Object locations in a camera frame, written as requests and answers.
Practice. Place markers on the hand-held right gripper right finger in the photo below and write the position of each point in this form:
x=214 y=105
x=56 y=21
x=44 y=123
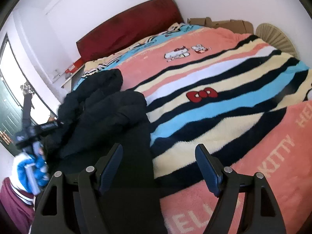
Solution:
x=209 y=173

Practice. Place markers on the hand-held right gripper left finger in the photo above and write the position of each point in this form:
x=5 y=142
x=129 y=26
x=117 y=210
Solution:
x=111 y=165

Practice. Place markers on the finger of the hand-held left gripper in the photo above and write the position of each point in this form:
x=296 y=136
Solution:
x=50 y=126
x=27 y=112

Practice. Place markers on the black jacket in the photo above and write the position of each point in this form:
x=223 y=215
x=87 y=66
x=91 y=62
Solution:
x=109 y=117

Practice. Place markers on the person's left forearm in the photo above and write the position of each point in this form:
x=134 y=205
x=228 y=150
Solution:
x=12 y=209

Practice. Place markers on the person's left hand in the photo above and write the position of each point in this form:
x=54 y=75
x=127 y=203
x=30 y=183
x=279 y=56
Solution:
x=39 y=168

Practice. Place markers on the green door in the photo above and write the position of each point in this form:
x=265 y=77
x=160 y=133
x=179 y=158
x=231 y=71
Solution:
x=9 y=112

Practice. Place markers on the red door sticker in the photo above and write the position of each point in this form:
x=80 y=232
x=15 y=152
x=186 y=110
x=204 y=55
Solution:
x=5 y=136

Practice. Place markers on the dark window ornament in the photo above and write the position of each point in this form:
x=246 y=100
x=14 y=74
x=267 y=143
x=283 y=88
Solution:
x=26 y=89

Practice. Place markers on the white nightstand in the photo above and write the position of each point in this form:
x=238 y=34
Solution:
x=70 y=79

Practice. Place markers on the red box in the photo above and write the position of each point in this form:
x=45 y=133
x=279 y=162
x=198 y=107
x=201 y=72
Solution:
x=75 y=65

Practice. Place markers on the striped pink cartoon blanket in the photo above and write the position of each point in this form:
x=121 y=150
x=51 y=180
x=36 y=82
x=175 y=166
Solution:
x=219 y=61

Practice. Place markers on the cartoon print bedsheet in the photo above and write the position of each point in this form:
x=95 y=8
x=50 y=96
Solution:
x=136 y=47

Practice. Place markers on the dark red headboard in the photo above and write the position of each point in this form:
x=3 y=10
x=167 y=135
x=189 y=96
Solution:
x=126 y=29

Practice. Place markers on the flattened cardboard box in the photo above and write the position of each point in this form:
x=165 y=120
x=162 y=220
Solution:
x=226 y=25

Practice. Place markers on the beige round fan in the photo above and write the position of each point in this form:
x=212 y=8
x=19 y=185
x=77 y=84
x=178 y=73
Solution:
x=277 y=37

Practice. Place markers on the white wall socket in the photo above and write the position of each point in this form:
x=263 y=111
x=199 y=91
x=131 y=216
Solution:
x=56 y=74

